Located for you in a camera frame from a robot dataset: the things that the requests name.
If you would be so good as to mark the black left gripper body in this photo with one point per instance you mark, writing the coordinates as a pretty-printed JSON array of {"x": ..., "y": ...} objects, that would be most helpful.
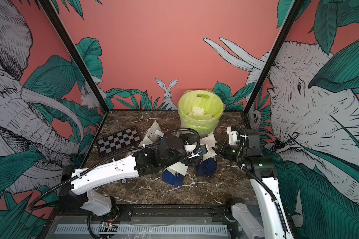
[{"x": 189, "y": 162}]

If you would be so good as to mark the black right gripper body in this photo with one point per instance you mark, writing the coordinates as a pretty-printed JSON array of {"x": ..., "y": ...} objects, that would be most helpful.
[{"x": 226, "y": 150}]

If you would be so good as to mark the dark takeout bag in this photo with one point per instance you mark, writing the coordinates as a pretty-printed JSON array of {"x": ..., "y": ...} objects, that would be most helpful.
[{"x": 208, "y": 164}]

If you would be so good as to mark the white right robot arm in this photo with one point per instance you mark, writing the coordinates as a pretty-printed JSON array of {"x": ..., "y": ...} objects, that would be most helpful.
[{"x": 243, "y": 147}]

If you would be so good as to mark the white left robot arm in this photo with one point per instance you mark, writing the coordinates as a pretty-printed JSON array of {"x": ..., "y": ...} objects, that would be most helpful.
[{"x": 172, "y": 152}]

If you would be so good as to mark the blue takeout bag middle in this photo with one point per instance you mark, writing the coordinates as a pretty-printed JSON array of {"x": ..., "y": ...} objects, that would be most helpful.
[{"x": 175, "y": 174}]

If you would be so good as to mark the blue takeout bag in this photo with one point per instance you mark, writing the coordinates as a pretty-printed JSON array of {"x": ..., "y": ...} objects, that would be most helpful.
[
  {"x": 152, "y": 135},
  {"x": 175, "y": 174}
]

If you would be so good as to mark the blue takeout bag left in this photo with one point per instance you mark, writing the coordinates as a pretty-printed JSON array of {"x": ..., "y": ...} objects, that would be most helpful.
[{"x": 152, "y": 135}]

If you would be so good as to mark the paper scraps in bin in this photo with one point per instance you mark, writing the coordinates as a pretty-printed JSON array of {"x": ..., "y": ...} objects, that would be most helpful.
[{"x": 198, "y": 113}]

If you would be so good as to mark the green plastic bin liner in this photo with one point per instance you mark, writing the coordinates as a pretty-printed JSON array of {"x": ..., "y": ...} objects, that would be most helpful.
[{"x": 206, "y": 99}]

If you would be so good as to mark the black white checkerboard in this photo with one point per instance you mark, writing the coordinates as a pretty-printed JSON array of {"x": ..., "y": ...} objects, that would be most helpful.
[{"x": 118, "y": 141}]

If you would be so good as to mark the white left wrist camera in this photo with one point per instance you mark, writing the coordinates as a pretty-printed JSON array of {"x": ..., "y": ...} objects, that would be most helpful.
[{"x": 201, "y": 150}]

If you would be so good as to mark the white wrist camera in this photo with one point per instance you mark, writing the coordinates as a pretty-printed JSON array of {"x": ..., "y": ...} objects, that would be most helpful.
[
  {"x": 233, "y": 137},
  {"x": 201, "y": 150}
]

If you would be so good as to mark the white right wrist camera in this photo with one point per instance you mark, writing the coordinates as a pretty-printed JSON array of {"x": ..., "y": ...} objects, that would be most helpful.
[{"x": 233, "y": 137}]

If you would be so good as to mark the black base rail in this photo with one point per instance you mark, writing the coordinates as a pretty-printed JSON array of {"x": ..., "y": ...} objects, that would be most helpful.
[{"x": 127, "y": 212}]

